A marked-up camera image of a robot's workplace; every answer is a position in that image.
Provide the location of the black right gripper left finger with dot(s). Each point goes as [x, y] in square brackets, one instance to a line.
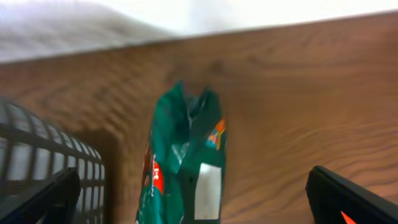
[50, 201]

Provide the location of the grey plastic slotted basket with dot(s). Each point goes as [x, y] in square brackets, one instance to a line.
[33, 150]

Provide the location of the green Nescafe coffee bag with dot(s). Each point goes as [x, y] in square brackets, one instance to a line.
[185, 160]

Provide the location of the red snack packet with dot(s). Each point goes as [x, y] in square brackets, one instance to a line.
[347, 219]

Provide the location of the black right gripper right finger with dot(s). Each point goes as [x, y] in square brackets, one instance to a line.
[329, 194]

